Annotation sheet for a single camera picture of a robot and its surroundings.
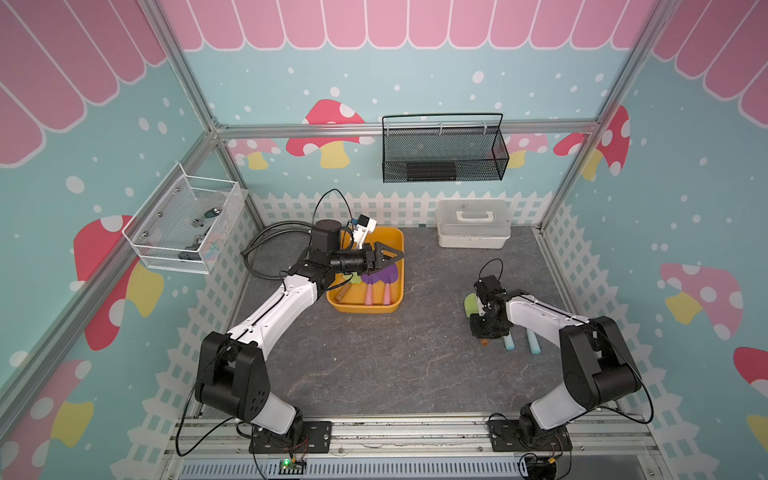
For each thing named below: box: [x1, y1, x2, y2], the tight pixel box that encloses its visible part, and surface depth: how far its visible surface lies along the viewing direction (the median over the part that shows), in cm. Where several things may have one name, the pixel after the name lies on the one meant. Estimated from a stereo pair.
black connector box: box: [526, 461, 557, 480], surface depth 72 cm
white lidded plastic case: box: [436, 199, 511, 249], surface depth 111 cm
